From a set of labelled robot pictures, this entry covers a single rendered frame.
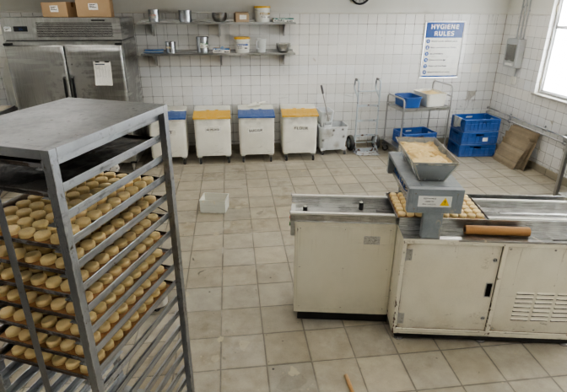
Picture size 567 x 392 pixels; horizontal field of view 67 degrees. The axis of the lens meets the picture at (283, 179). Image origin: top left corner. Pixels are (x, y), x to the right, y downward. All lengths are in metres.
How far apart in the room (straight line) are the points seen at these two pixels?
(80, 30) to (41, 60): 0.61
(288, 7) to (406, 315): 4.91
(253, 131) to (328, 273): 3.59
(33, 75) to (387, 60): 5.03
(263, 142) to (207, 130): 0.84
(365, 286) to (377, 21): 4.78
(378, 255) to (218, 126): 3.82
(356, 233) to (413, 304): 0.61
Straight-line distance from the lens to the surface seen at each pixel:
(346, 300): 3.28
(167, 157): 1.88
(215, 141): 6.37
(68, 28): 6.23
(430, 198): 2.74
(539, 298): 3.38
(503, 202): 3.49
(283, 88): 6.90
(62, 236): 1.45
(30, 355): 1.99
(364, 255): 3.08
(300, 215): 2.91
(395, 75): 7.32
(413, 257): 2.93
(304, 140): 6.46
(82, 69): 6.17
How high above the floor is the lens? 2.19
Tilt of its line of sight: 22 degrees down
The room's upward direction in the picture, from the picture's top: straight up
